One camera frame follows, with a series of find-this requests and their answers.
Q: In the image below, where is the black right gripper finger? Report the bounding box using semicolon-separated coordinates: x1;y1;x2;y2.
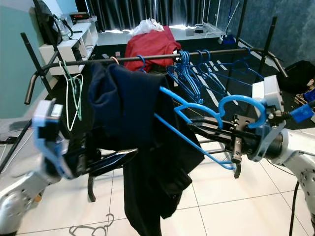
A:
194;133;238;153
188;120;231;134

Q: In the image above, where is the black metal clothes rack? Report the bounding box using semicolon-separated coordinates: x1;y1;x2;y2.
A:
21;0;290;202

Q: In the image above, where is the blue mop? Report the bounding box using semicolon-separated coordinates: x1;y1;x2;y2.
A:
219;2;242;45

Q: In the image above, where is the grey plastic hanger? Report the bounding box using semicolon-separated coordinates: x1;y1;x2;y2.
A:
69;213;115;236

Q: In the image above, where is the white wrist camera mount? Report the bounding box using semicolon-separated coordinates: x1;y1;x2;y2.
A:
249;75;286;163
32;98;74;178

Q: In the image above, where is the white shelf unit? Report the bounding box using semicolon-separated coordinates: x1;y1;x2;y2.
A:
38;21;99;62

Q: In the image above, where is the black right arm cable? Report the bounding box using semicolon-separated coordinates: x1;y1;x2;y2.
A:
283;101;315;236

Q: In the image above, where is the dark navy garment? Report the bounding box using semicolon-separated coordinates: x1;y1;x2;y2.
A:
88;61;205;236

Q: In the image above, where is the teal plastic hanger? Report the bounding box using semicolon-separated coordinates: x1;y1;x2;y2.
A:
68;74;84;120

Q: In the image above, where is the black backpack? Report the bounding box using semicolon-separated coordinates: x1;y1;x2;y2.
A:
35;0;62;47

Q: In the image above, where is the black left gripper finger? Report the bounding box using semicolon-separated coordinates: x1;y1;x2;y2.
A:
101;161;128;176
102;149;138;168

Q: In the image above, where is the red cloth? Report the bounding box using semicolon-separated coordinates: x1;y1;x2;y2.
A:
124;26;182;72

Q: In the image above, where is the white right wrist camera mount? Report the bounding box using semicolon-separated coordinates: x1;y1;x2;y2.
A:
249;75;286;163

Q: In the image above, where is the white crumpled cloth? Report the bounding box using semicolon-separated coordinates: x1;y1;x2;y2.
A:
130;19;164;36

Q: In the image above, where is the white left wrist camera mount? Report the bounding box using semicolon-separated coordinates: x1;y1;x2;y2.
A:
32;98;74;178

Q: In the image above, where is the black digital clock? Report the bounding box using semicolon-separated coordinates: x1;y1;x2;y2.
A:
70;12;92;21

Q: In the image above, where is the black curtain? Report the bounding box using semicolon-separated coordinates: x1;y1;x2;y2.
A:
86;0;220;30

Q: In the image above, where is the white thin hanger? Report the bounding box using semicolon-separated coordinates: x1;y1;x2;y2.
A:
59;61;77;132

